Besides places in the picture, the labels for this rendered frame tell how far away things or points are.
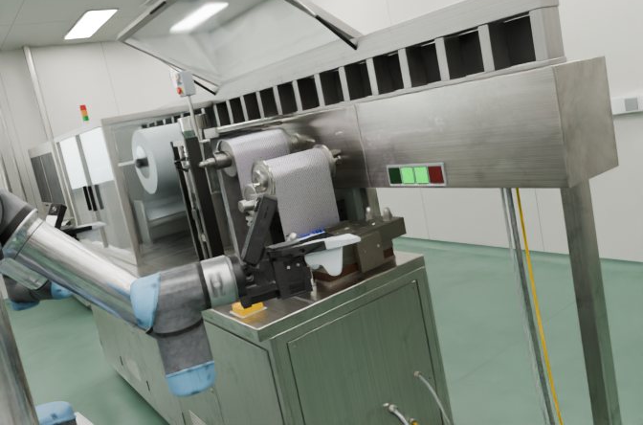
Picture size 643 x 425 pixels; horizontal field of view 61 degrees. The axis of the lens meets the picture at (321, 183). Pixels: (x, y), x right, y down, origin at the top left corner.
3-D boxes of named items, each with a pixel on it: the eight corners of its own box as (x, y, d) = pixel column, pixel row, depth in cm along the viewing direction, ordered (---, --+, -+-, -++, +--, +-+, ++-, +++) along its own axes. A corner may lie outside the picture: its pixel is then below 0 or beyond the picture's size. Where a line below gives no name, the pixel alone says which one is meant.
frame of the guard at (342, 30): (111, 49, 246) (116, 34, 248) (219, 98, 276) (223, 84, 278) (218, -34, 154) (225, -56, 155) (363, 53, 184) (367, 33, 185)
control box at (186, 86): (176, 98, 229) (170, 74, 228) (190, 96, 233) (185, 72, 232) (182, 96, 223) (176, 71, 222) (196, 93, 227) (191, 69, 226)
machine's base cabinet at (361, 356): (107, 373, 368) (75, 251, 356) (196, 336, 404) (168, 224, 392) (328, 611, 162) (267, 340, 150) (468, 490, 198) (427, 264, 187)
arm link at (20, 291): (33, 311, 151) (23, 273, 150) (5, 313, 156) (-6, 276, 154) (55, 300, 159) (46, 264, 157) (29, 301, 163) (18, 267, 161)
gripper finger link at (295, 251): (333, 247, 87) (285, 257, 90) (330, 236, 87) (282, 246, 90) (323, 253, 83) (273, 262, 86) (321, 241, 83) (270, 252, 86)
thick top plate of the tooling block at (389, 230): (286, 265, 180) (282, 247, 179) (376, 230, 202) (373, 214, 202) (314, 271, 167) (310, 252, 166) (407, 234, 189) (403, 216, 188)
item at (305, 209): (286, 246, 185) (275, 192, 182) (340, 226, 198) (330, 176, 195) (287, 246, 184) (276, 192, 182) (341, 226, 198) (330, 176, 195)
